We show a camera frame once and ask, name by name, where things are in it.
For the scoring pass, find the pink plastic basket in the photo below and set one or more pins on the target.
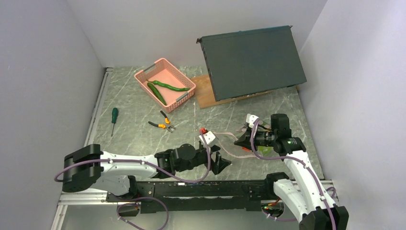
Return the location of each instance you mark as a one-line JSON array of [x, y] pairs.
[[162, 70]]

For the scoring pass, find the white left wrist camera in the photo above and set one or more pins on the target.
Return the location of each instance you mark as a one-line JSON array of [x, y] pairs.
[[207, 137]]

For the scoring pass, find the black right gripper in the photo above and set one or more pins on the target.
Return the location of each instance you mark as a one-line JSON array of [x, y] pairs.
[[244, 141]]

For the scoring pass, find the orange handled pliers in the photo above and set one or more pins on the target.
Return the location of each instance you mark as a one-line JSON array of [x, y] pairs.
[[166, 125]]

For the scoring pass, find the clear zip top bag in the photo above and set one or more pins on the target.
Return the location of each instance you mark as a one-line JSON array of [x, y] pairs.
[[243, 145]]

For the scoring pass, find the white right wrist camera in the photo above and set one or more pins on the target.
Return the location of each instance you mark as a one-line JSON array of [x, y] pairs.
[[250, 119]]

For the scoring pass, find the dark grey metal chassis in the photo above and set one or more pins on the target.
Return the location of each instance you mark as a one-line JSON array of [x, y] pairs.
[[252, 61]]

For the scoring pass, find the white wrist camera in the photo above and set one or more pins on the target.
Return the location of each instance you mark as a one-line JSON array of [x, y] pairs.
[[207, 137], [250, 119]]

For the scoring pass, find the aluminium side rail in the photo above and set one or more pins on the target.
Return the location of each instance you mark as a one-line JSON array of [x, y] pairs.
[[93, 196]]

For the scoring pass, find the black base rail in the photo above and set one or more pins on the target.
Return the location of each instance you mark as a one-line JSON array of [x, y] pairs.
[[249, 195]]

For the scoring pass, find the fake green lime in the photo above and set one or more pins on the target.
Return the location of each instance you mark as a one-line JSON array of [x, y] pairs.
[[265, 151]]

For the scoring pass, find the fake green bean pod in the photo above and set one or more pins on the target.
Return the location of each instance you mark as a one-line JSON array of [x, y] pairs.
[[164, 85]]

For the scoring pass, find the brown wooden board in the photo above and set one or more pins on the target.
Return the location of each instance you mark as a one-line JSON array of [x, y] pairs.
[[204, 93]]

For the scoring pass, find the fake green cucumber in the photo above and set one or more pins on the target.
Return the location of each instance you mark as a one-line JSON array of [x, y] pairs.
[[156, 92]]

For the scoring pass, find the green handled screwdriver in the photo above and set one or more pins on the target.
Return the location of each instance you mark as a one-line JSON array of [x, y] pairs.
[[115, 113]]

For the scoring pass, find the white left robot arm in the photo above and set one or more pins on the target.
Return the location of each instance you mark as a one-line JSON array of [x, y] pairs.
[[90, 167]]

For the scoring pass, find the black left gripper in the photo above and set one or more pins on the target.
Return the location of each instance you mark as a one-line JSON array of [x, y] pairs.
[[220, 163]]

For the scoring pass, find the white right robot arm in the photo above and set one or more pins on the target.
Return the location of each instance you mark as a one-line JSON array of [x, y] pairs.
[[312, 206]]

